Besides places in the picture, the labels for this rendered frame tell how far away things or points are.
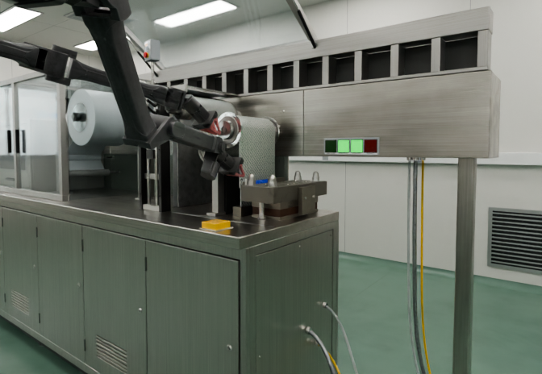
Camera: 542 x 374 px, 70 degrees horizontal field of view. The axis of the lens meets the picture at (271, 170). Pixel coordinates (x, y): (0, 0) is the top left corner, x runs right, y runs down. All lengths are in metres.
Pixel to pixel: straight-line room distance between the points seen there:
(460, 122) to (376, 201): 2.71
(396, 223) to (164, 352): 2.92
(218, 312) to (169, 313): 0.26
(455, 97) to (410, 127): 0.18
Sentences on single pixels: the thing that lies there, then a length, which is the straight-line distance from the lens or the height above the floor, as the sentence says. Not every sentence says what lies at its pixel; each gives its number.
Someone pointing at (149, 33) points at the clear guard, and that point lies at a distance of 2.36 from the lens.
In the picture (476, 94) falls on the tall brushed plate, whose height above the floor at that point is 1.36.
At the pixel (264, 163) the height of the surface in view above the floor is 1.11.
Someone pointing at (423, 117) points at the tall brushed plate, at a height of 1.29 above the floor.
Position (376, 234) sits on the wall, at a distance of 4.22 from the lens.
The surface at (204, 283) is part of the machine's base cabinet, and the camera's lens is 1.41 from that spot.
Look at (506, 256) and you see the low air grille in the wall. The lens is 3.94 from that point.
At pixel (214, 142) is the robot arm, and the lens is 1.36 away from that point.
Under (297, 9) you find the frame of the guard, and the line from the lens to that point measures 1.74.
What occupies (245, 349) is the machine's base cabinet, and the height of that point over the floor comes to 0.54.
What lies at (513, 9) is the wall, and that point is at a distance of 4.03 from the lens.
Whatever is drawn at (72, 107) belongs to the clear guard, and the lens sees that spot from 2.33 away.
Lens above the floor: 1.17
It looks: 3 degrees down
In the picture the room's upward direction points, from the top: straight up
